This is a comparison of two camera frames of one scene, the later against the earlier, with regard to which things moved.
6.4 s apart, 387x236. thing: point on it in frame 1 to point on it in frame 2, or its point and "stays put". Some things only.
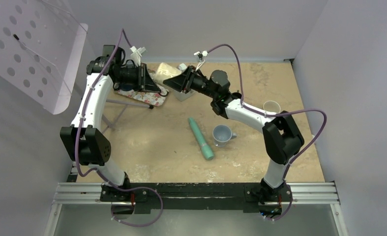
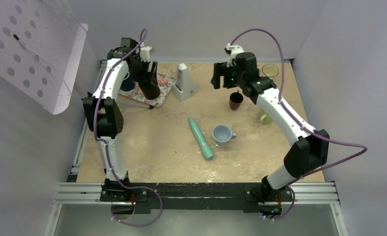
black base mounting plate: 261,197 stays put
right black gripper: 178,82 to 220,69
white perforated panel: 36,46 stays put
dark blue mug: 127,87 stays put
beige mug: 165,71 to 270,70
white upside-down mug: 221,134 stays put
